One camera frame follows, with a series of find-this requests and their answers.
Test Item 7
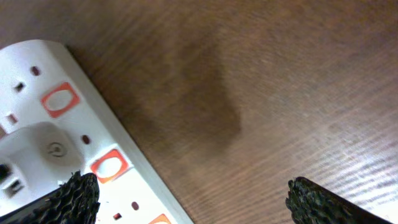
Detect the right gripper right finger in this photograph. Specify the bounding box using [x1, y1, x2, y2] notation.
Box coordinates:
[285, 177, 390, 224]

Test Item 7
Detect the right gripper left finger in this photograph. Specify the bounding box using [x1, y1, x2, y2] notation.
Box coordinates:
[1, 171, 101, 224]

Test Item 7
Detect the white charger adapter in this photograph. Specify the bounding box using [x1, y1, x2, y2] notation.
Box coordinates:
[1, 122, 83, 215]

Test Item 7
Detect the white power strip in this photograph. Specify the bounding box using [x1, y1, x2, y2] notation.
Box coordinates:
[1, 40, 192, 223]

